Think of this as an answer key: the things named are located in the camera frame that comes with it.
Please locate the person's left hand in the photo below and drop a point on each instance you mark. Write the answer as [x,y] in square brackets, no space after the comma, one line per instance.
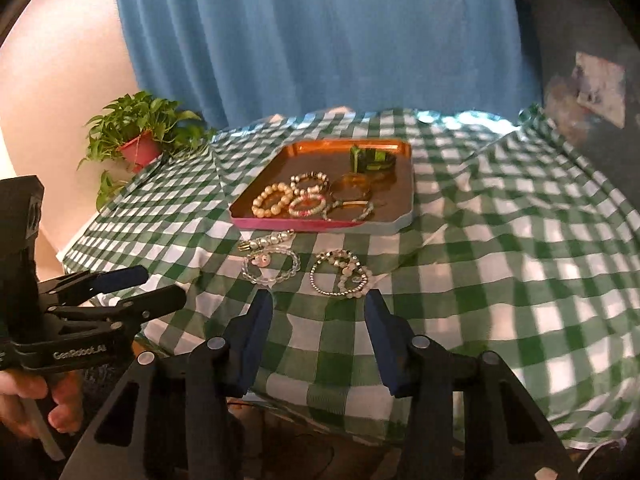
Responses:
[20,395]

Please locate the red flower pot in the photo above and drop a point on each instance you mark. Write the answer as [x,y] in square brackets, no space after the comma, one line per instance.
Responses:
[141,151]

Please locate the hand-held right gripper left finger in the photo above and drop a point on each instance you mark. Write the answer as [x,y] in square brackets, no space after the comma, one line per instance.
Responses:
[250,345]

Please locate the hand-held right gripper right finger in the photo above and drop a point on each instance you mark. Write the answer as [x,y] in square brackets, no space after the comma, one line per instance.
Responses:
[387,345]

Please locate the blue curtain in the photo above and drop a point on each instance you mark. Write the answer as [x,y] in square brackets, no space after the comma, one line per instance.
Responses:
[325,35]

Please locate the white sticker label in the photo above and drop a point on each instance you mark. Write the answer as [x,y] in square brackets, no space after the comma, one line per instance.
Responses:
[600,90]

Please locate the green ribbon band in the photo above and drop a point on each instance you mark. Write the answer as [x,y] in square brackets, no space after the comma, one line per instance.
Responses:
[370,159]

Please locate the green potted plant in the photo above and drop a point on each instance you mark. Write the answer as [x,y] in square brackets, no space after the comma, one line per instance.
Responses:
[135,115]

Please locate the pink rimmed copper tray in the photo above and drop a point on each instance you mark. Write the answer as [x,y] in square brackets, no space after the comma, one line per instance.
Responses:
[280,172]

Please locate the amber bangle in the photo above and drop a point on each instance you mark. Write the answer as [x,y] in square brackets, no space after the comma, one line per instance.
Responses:
[350,195]

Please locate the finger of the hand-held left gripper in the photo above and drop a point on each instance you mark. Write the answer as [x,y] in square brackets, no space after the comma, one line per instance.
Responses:
[155,301]
[122,277]

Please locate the green checkered tablecloth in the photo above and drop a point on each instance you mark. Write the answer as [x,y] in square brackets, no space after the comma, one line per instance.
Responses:
[475,270]

